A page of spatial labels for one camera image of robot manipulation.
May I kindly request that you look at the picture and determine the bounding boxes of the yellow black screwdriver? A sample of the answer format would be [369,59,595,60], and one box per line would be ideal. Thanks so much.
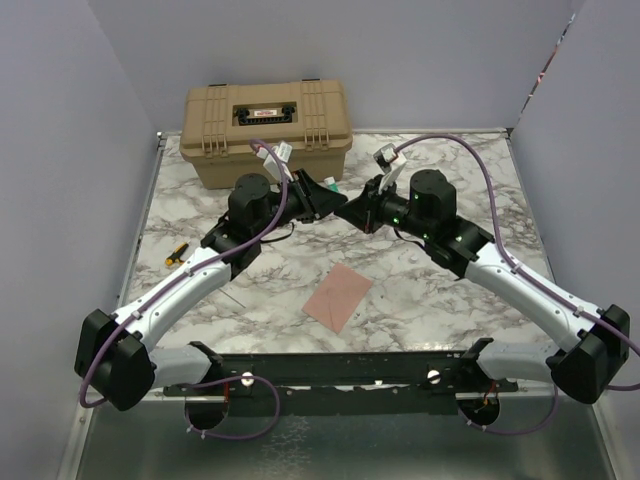
[165,243,189,266]

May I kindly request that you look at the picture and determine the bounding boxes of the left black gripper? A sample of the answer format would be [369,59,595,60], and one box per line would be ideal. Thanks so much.
[254,169,348,240]

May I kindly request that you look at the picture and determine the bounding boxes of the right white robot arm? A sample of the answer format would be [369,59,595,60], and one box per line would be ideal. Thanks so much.
[335,169,630,404]

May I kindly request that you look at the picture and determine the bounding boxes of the thin metal rod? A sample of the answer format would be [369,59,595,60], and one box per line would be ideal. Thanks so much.
[220,290,246,308]

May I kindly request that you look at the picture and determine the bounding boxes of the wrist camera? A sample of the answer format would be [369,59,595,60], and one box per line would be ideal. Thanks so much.
[257,141,293,182]
[374,144,407,194]

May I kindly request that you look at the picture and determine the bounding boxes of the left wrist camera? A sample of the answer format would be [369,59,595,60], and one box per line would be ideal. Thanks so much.
[257,141,293,182]

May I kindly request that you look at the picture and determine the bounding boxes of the pink paper envelope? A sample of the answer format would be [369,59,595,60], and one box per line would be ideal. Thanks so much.
[302,264,373,334]

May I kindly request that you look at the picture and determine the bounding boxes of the green white glue stick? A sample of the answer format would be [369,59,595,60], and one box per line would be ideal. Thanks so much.
[325,177,339,193]

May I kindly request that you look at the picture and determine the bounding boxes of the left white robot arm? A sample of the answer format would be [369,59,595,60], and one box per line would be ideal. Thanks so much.
[74,170,347,411]

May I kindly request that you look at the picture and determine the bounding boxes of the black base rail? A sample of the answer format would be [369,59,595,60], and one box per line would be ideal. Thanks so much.
[164,347,517,417]

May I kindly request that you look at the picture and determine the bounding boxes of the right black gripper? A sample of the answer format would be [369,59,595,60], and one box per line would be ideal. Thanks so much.
[338,173,434,241]

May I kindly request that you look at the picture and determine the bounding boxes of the tan plastic toolbox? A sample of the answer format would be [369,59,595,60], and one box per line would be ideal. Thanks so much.
[179,79,353,190]

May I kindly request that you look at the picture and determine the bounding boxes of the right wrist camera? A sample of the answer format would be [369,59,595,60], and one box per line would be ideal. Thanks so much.
[374,144,407,194]

